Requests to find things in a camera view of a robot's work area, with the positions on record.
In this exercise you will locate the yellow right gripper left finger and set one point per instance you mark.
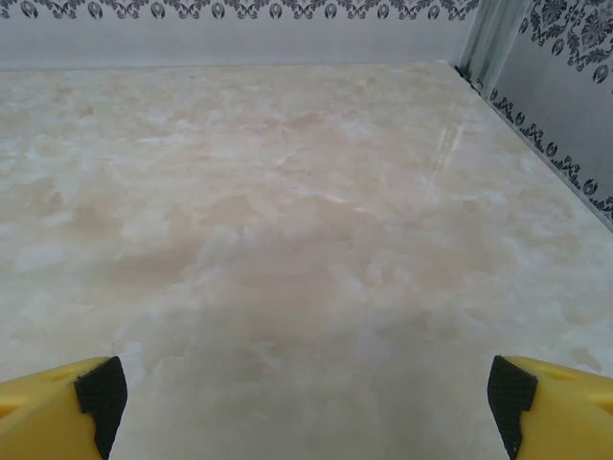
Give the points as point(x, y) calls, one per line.
point(43, 412)

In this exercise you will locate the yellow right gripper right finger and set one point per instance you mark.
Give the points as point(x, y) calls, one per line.
point(565, 412)

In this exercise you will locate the aluminium frame post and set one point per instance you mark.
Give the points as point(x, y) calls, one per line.
point(493, 38)

